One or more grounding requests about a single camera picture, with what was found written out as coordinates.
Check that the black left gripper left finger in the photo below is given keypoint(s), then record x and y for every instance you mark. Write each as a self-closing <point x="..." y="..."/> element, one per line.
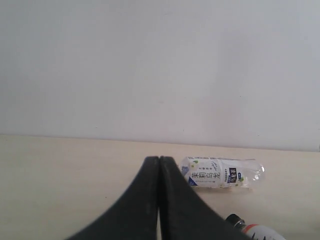
<point x="134" y="215"/>

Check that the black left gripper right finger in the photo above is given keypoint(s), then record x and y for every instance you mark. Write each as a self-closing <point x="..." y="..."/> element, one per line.
<point x="183" y="214"/>

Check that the jasmine tea bottle white label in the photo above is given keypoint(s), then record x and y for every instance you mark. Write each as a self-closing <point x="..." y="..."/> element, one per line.
<point x="221" y="173"/>

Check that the pink peach drink bottle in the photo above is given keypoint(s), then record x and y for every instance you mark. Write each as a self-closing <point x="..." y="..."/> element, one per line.
<point x="254" y="231"/>

